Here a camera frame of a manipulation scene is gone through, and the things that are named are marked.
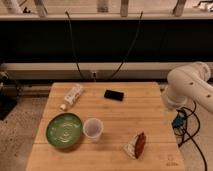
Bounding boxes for black eraser block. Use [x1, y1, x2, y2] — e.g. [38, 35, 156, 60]
[104, 90, 124, 101]

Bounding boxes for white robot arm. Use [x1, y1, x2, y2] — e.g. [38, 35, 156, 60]
[162, 62, 213, 114]

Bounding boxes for translucent white cup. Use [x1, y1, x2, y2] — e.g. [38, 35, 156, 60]
[83, 118, 104, 142]

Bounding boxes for green ceramic bowl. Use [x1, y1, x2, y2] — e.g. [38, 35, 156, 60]
[46, 113, 83, 149]

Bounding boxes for white tube with cap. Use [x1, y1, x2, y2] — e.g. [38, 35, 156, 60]
[60, 84, 84, 111]

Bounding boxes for blue connector box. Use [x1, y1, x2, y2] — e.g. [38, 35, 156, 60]
[172, 114, 185, 128]

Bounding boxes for black equipment at left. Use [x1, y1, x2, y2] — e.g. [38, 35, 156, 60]
[0, 71, 21, 120]

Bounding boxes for wall power outlet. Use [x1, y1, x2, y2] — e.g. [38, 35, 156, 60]
[91, 71, 97, 82]

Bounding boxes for left black cable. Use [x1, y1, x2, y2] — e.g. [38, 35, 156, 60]
[64, 10, 86, 81]

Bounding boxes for black cable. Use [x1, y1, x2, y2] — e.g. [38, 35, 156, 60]
[64, 10, 86, 81]
[107, 11, 144, 81]

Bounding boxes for right black cable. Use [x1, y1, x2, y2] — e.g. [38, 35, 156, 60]
[107, 11, 144, 81]

